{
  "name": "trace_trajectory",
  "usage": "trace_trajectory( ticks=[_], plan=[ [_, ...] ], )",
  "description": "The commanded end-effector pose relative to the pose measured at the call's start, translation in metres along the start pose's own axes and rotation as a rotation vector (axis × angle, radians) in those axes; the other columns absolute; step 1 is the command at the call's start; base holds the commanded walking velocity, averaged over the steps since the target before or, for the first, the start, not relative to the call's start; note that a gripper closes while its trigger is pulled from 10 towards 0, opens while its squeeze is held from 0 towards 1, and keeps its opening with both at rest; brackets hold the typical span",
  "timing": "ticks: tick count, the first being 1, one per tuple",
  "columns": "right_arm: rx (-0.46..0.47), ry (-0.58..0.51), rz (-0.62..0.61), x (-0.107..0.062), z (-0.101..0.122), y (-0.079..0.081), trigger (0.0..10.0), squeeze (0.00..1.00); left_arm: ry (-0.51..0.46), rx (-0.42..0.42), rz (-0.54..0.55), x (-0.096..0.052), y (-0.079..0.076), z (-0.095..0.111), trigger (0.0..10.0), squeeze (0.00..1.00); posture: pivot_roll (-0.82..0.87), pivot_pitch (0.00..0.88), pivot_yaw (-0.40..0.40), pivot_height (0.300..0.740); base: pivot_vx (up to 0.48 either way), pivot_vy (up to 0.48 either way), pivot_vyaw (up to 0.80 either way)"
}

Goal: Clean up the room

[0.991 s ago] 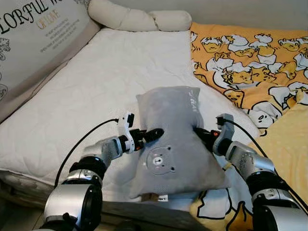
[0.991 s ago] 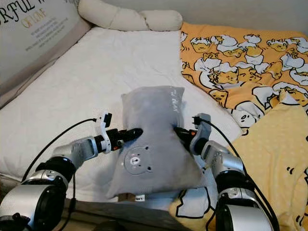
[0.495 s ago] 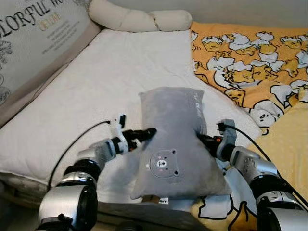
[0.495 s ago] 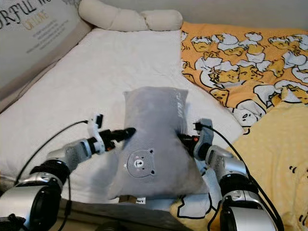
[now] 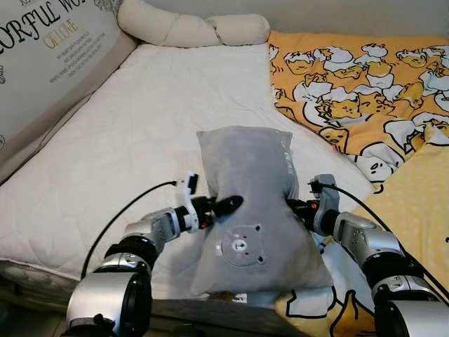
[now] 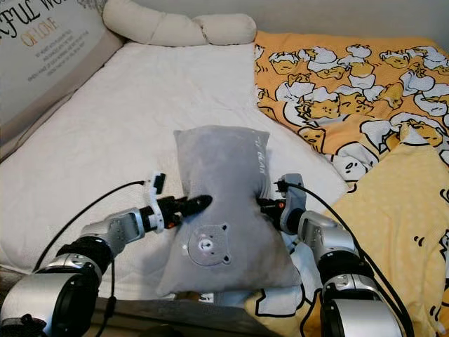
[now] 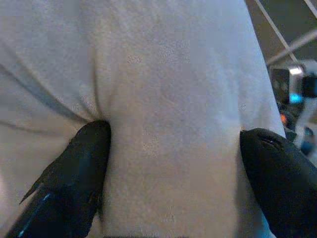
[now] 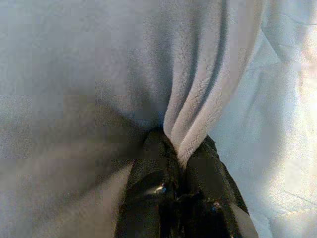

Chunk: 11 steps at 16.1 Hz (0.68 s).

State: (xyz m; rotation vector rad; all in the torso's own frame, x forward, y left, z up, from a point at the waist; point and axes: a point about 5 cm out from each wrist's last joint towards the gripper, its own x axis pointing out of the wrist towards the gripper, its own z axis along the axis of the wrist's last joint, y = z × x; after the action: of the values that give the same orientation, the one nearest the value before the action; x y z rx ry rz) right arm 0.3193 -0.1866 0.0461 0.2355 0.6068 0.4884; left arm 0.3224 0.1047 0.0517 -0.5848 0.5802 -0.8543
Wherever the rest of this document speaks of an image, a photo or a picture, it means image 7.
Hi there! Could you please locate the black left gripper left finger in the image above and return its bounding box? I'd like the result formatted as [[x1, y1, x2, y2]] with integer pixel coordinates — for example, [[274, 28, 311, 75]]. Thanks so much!
[[4, 119, 112, 238]]

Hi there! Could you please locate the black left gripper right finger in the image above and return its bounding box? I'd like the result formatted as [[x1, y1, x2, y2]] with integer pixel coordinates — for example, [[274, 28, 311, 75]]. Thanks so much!
[[239, 127, 317, 238]]

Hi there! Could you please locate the grey pillow with lettering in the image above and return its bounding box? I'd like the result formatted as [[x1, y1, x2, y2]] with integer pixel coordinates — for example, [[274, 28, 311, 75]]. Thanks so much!
[[0, 0, 287, 238]]

